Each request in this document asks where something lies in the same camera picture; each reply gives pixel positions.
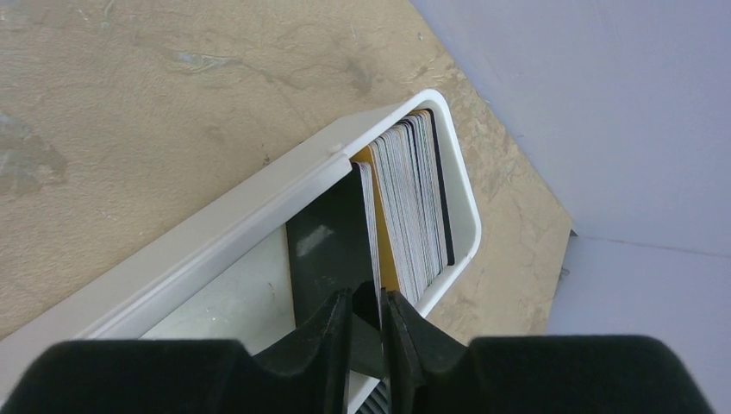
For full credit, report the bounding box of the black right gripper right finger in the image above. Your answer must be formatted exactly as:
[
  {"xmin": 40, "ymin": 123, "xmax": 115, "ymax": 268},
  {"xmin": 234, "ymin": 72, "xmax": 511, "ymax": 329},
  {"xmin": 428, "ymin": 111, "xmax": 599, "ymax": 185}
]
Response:
[{"xmin": 380, "ymin": 291, "xmax": 712, "ymax": 413}]

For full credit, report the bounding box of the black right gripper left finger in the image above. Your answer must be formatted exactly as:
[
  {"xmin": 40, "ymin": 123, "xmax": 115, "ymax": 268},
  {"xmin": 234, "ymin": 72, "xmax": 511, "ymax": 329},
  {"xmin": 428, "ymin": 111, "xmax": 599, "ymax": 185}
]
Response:
[{"xmin": 2, "ymin": 290, "xmax": 353, "ymax": 413}]

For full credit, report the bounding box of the black credit card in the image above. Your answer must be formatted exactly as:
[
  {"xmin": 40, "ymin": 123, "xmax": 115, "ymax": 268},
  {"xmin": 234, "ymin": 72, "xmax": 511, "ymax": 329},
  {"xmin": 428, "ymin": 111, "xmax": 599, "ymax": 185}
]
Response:
[{"xmin": 285, "ymin": 162, "xmax": 385, "ymax": 379}]

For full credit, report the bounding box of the white plastic card bin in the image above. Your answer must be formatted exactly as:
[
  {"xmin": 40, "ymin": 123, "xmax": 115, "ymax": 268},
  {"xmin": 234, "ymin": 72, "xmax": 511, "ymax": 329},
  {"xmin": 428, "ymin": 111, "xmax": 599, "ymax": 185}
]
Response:
[{"xmin": 1, "ymin": 89, "xmax": 481, "ymax": 398}]

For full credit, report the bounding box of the stack of cards in bin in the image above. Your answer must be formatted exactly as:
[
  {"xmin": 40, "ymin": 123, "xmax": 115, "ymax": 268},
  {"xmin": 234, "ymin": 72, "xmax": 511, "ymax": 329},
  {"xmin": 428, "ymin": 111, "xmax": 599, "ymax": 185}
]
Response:
[{"xmin": 352, "ymin": 109, "xmax": 456, "ymax": 304}]

